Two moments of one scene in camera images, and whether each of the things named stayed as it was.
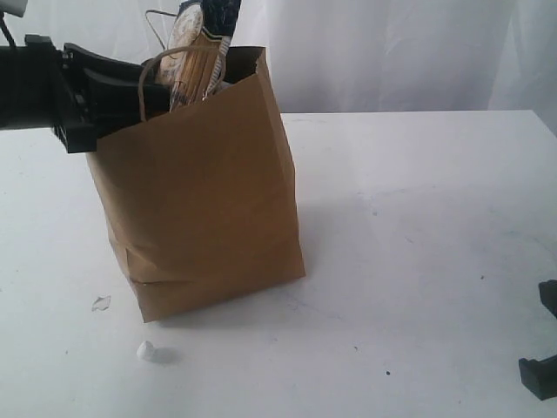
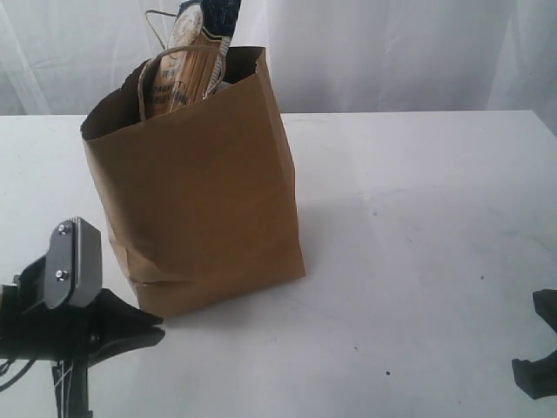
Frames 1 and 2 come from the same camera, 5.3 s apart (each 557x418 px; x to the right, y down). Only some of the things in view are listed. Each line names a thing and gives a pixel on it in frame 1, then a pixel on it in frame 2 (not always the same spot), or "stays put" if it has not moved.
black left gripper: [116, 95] -> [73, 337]
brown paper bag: [201, 199] stays put
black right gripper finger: [548, 294] -> [545, 303]
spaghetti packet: [193, 63] stays put
